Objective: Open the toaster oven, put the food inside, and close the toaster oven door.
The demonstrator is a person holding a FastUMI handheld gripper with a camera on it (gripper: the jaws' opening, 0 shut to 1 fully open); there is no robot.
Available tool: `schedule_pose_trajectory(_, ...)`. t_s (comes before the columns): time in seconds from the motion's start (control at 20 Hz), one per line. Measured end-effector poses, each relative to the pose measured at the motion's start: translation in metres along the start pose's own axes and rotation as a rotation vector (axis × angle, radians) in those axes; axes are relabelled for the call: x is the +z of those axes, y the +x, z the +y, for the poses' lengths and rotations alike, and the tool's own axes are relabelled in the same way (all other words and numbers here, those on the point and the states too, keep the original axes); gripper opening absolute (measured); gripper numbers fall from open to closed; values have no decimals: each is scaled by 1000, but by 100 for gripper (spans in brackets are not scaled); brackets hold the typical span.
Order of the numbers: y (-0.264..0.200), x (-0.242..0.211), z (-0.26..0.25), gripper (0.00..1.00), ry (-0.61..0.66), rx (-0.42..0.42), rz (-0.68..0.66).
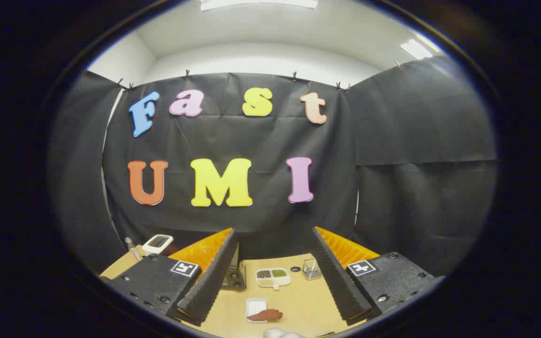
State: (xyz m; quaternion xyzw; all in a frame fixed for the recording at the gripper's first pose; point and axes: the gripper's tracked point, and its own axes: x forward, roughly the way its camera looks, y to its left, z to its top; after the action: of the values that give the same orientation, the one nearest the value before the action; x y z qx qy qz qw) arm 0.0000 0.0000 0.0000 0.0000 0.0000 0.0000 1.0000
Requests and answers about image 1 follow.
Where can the row of black cloth clips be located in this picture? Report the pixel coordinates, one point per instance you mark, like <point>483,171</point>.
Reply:
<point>187,73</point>

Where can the black backdrop cloth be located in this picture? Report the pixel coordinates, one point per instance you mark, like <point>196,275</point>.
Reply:
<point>261,136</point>

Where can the white divided condiment dish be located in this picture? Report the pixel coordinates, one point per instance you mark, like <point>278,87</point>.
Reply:
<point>273,277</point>

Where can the black toaster oven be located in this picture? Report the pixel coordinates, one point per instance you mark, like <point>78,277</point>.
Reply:
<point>235,277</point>

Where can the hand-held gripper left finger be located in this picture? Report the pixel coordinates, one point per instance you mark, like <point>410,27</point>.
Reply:
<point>214,277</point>

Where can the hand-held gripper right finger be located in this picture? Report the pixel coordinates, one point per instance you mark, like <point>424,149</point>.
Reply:
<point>338,281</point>

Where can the clear bottle with orange label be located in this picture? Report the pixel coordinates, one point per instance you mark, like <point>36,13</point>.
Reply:
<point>134,252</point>

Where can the brown meat slice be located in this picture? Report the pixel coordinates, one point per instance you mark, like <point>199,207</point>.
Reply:
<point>266,315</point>

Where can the white toaster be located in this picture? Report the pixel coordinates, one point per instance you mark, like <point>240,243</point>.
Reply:
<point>158,242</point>

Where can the white rectangular dish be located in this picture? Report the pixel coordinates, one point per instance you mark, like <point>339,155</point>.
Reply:
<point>254,305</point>

